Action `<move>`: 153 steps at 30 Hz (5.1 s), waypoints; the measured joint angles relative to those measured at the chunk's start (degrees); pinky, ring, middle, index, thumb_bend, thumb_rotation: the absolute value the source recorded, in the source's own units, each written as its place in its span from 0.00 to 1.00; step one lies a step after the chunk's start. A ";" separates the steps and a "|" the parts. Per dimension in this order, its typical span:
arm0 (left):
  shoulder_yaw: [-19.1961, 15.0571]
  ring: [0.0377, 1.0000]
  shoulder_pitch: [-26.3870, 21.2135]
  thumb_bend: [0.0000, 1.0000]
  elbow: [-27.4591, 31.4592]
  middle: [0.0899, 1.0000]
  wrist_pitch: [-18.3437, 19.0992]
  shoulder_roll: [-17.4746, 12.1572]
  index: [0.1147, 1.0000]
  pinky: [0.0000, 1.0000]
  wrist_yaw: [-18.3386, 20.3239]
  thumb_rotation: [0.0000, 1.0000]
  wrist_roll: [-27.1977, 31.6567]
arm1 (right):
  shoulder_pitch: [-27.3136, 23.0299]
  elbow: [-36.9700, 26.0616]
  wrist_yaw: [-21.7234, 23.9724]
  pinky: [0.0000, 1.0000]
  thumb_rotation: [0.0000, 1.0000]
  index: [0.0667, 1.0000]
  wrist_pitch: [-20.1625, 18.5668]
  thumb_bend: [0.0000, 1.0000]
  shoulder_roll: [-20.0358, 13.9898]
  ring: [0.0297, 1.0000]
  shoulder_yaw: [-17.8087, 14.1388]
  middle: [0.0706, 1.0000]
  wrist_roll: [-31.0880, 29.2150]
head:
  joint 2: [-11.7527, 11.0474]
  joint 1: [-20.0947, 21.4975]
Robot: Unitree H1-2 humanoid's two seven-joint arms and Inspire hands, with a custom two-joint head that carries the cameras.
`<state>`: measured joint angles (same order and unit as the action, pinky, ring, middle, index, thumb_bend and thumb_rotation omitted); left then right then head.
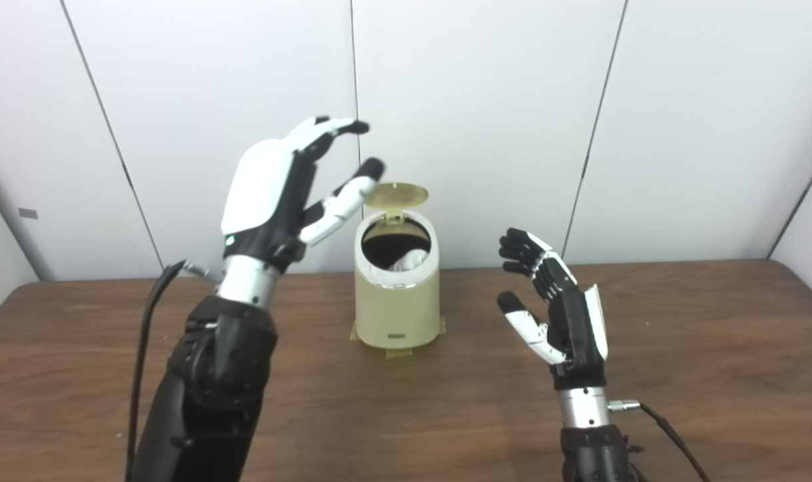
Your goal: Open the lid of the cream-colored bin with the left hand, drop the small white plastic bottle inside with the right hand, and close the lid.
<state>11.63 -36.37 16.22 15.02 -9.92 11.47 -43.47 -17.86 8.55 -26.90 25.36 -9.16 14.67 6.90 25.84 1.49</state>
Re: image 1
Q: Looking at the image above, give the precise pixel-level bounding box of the cream-colored round bin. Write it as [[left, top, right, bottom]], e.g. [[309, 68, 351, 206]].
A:
[[353, 210, 441, 349]]

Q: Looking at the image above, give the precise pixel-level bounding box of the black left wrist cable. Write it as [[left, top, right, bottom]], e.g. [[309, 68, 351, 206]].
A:
[[125, 260, 226, 482]]

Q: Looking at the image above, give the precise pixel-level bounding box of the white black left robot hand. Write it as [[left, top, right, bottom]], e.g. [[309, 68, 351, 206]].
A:
[[220, 116, 386, 274]]

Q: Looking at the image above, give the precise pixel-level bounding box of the cream round bin lid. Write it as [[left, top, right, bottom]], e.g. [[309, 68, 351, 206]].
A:
[[364, 181, 429, 218]]

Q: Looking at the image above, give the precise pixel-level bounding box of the small white plastic bottle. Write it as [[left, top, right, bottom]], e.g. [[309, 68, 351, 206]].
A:
[[387, 249, 430, 272]]

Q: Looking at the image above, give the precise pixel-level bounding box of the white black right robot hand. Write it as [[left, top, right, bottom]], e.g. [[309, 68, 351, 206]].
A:
[[497, 228, 609, 392]]

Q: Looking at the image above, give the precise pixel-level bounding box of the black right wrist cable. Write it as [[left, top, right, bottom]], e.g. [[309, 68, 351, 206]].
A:
[[608, 399, 711, 482]]

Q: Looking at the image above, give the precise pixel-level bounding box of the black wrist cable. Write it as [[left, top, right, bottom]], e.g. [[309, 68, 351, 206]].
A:
[[608, 399, 711, 482], [125, 260, 226, 482]]

